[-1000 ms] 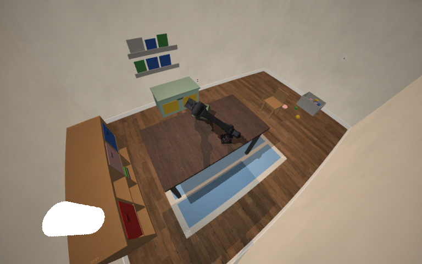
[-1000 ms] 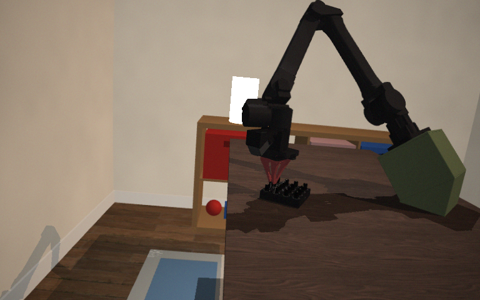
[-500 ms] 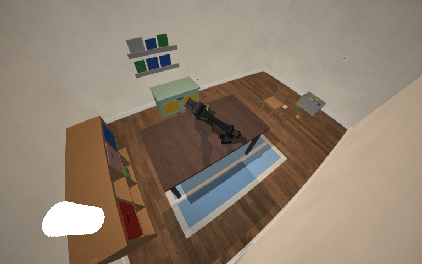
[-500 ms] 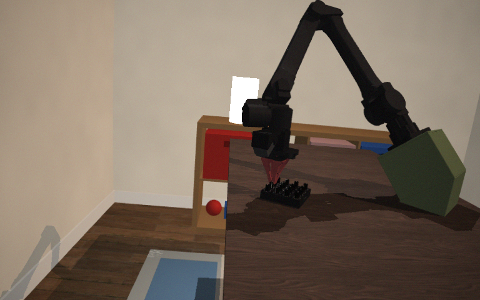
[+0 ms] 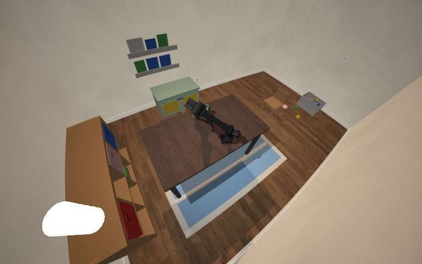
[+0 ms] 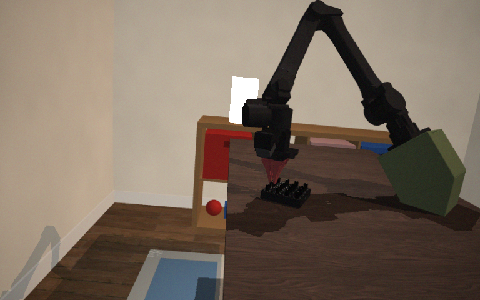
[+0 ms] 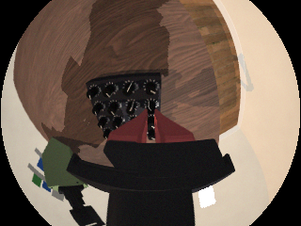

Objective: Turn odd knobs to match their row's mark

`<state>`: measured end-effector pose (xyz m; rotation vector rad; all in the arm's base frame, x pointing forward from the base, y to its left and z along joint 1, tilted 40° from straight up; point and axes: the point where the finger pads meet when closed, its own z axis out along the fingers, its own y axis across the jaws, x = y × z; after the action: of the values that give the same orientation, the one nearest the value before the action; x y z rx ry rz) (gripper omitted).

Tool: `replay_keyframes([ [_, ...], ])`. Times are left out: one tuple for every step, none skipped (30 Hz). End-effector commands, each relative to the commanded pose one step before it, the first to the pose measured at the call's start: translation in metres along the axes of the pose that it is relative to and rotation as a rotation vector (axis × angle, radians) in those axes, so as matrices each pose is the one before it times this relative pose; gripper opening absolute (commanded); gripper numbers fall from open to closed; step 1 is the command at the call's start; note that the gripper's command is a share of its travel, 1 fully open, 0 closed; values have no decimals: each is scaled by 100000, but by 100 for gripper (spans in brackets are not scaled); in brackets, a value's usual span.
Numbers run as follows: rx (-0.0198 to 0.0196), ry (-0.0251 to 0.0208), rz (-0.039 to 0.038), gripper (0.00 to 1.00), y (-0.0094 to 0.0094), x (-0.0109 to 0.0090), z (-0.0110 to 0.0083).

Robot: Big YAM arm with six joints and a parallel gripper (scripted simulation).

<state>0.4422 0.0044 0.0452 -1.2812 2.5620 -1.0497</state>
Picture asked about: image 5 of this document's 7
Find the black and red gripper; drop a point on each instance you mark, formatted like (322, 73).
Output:
(227, 136)

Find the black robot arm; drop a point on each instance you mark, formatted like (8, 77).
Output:
(199, 110)

